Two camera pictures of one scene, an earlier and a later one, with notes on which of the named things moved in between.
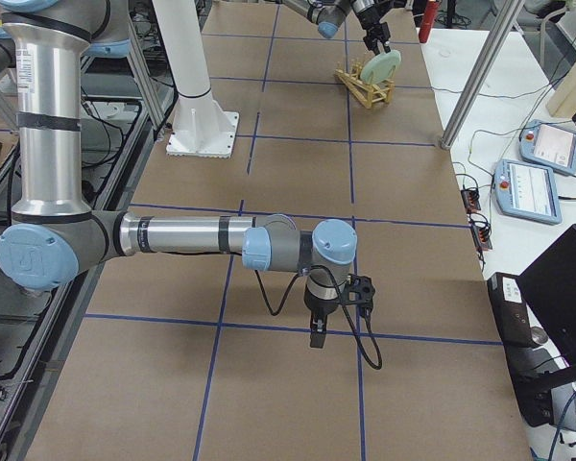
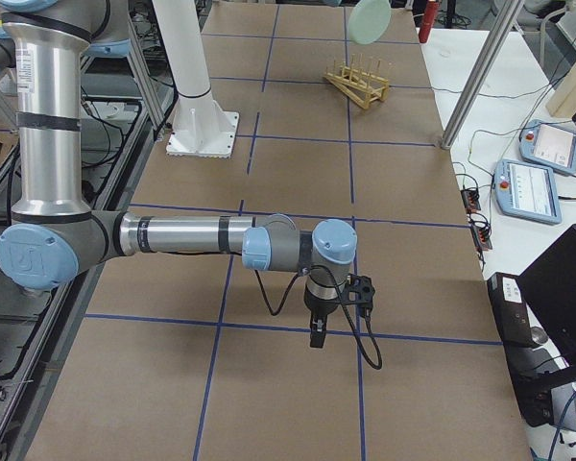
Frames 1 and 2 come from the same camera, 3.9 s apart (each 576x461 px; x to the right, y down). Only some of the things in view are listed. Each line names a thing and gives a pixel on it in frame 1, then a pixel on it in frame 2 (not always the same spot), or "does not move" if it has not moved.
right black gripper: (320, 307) does not move
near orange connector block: (481, 237) does not move
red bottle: (428, 21) does not move
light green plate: (381, 65) -> (369, 20)
